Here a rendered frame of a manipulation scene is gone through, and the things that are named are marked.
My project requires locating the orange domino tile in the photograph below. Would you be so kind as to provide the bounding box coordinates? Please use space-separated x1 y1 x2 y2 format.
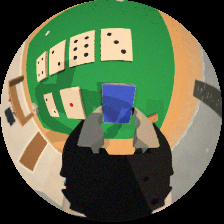
147 113 158 123

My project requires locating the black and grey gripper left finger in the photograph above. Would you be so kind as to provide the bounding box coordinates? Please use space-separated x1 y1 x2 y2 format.
59 106 104 178

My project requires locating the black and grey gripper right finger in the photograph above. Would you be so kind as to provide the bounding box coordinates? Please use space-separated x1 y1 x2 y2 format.
132 107 174 176

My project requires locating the green felt playing mat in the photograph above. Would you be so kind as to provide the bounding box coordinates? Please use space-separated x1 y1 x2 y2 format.
26 0 175 135

